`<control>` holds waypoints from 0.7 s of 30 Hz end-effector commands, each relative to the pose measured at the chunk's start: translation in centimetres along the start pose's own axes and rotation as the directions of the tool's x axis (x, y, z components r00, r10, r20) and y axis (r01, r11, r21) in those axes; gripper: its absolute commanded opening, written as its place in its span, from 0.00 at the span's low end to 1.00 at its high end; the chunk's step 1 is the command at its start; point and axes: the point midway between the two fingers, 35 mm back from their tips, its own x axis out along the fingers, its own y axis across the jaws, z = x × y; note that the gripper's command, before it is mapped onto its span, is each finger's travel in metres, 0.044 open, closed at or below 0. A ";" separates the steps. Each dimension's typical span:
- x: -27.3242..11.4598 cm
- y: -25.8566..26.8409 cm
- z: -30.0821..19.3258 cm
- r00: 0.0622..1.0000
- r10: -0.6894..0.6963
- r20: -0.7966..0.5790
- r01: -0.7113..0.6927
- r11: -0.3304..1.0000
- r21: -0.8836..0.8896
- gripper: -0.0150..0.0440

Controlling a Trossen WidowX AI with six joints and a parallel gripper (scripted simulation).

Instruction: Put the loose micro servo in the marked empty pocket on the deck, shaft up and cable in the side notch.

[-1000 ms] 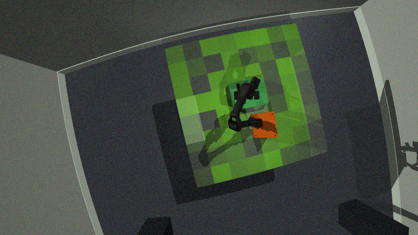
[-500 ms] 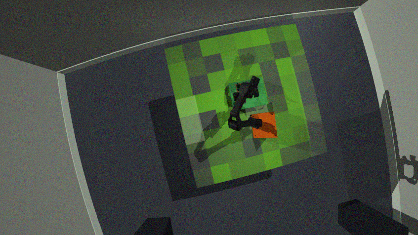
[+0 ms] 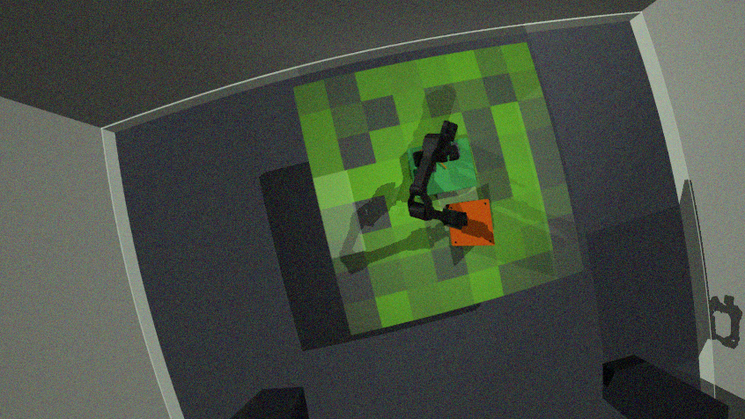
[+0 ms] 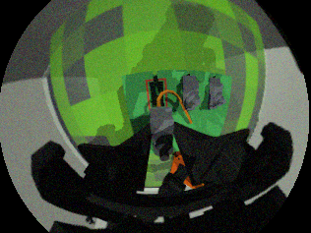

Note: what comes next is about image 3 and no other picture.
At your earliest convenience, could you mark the green flat plate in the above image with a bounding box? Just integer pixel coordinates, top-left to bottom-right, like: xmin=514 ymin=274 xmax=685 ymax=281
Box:
xmin=407 ymin=137 xmax=477 ymax=195

